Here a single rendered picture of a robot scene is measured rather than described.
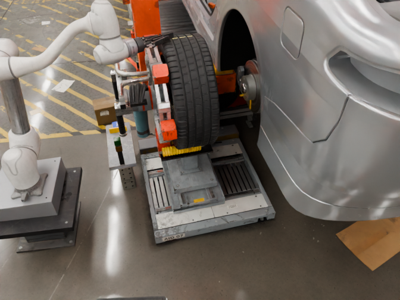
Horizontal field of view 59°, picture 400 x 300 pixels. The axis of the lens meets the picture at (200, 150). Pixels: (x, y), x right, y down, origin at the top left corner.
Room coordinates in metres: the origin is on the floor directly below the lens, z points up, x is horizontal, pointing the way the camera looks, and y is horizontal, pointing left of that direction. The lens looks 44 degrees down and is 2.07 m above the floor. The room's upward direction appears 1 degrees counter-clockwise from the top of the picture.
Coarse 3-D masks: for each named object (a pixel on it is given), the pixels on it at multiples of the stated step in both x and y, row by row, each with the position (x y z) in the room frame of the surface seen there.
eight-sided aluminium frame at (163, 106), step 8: (152, 48) 1.82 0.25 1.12; (152, 56) 1.94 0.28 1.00; (152, 64) 1.64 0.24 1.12; (160, 104) 1.49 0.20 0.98; (168, 104) 1.50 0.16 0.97; (160, 112) 1.48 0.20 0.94; (168, 112) 1.49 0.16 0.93; (160, 120) 1.47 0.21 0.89; (160, 128) 1.50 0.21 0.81; (160, 136) 1.56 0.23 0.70
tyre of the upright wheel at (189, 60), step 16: (160, 48) 1.87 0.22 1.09; (176, 48) 1.71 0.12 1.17; (192, 48) 1.72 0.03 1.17; (208, 48) 1.74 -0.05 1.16; (176, 64) 1.61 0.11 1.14; (192, 64) 1.62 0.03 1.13; (208, 64) 1.63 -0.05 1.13; (176, 80) 1.54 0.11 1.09; (192, 80) 1.55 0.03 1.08; (208, 80) 1.56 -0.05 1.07; (176, 96) 1.49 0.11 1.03; (192, 96) 1.51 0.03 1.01; (208, 96) 1.52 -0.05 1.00; (176, 112) 1.46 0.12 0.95; (192, 112) 1.47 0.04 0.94; (208, 112) 1.48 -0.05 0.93; (192, 128) 1.45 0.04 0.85; (208, 128) 1.47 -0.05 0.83; (176, 144) 1.53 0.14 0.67; (192, 144) 1.49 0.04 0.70; (208, 144) 1.55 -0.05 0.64
